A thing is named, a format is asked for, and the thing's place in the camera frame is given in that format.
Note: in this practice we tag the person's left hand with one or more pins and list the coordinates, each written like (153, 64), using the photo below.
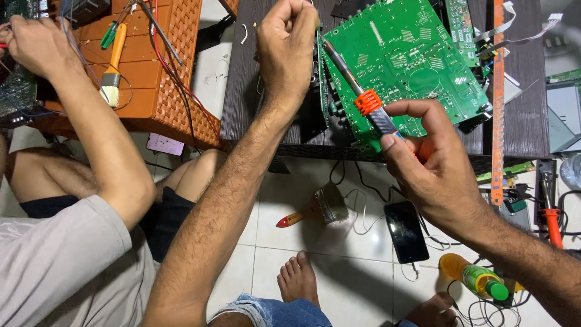
(286, 50)

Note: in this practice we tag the person's right hand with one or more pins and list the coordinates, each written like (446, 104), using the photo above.
(440, 177)

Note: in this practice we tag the person's left fingers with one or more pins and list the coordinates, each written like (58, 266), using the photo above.
(290, 11)

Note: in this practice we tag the soldering iron with orange collar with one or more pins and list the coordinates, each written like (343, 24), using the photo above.
(367, 103)

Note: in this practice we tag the large green circuit board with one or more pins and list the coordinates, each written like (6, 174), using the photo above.
(408, 50)

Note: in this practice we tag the metal tweezers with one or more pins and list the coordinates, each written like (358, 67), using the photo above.
(159, 32)

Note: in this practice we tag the orange plastic stool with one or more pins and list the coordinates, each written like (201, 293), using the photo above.
(154, 86)

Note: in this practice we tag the narrow green circuit board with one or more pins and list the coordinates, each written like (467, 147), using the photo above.
(460, 27)

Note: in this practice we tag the pink phone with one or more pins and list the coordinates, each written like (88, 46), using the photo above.
(165, 144)

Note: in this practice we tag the green screwdriver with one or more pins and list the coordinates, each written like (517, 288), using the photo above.
(109, 35)

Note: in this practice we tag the red tipped wooden paintbrush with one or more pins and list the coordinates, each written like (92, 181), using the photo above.
(329, 206)

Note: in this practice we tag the orange saw blade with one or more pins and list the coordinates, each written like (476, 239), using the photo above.
(498, 113)

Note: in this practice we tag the black smartphone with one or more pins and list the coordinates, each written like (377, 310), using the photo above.
(406, 231)

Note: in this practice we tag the person's left foot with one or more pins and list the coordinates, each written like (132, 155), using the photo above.
(297, 281)

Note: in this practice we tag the person's foot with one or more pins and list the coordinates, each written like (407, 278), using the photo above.
(431, 311)
(297, 281)

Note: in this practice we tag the green circuit board strip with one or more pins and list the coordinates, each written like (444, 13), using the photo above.
(565, 76)

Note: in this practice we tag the dark green circuit board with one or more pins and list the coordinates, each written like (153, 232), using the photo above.
(16, 91)

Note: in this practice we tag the grey metal box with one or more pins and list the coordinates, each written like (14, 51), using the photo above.
(565, 118)

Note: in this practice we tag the person's blue denim shorts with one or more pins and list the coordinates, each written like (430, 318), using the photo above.
(272, 313)

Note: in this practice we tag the yellow bottle with green cap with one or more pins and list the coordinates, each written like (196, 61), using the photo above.
(472, 275)

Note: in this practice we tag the clear plastic bottle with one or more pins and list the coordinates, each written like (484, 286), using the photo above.
(573, 171)

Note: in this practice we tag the person's right foot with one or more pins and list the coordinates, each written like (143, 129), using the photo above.
(431, 311)

